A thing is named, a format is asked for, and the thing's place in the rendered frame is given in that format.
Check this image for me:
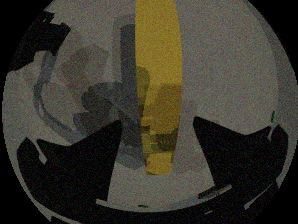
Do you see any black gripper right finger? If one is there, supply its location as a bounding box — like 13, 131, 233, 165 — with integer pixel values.
193, 116, 271, 190

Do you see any yellow bar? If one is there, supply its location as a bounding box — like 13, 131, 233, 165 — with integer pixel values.
134, 0, 182, 176

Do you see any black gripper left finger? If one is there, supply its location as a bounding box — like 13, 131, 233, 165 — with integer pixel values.
37, 120, 122, 201

